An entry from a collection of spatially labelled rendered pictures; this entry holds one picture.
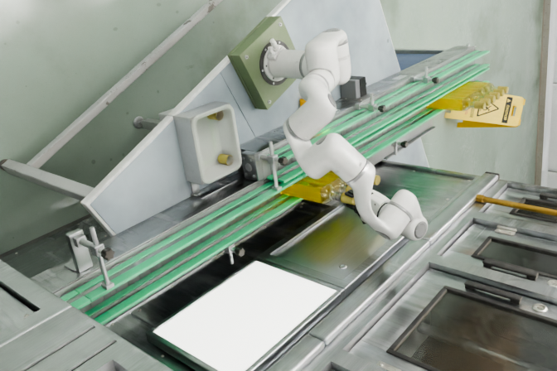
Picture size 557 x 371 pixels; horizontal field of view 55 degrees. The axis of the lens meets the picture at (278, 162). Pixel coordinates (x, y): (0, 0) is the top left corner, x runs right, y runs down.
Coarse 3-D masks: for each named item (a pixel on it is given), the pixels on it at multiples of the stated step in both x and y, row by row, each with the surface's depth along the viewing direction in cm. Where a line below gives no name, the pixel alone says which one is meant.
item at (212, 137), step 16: (208, 112) 164; (224, 112) 174; (192, 128) 161; (208, 128) 175; (224, 128) 177; (208, 144) 176; (224, 144) 179; (208, 160) 177; (240, 160) 178; (208, 176) 171
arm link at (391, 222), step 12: (372, 168) 141; (360, 180) 140; (372, 180) 140; (360, 192) 141; (360, 204) 142; (372, 216) 141; (384, 216) 144; (396, 216) 143; (408, 216) 144; (372, 228) 145; (384, 228) 141; (396, 228) 142
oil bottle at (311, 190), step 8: (296, 184) 182; (304, 184) 181; (312, 184) 180; (320, 184) 179; (328, 184) 178; (280, 192) 189; (288, 192) 186; (296, 192) 184; (304, 192) 181; (312, 192) 178; (320, 192) 176; (328, 192) 175; (312, 200) 180; (320, 200) 177; (328, 200) 176
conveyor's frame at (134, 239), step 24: (456, 48) 300; (408, 72) 260; (240, 144) 189; (264, 144) 186; (240, 168) 190; (216, 192) 176; (240, 192) 175; (168, 216) 163; (192, 216) 161; (120, 240) 152; (144, 240) 150; (96, 264) 141; (48, 288) 133; (72, 288) 134
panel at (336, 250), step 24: (336, 216) 190; (288, 240) 177; (312, 240) 176; (336, 240) 174; (360, 240) 172; (384, 240) 170; (288, 264) 163; (312, 264) 162; (336, 264) 161; (360, 264) 159; (336, 288) 148; (312, 312) 140; (288, 336) 132; (192, 360) 128; (264, 360) 126
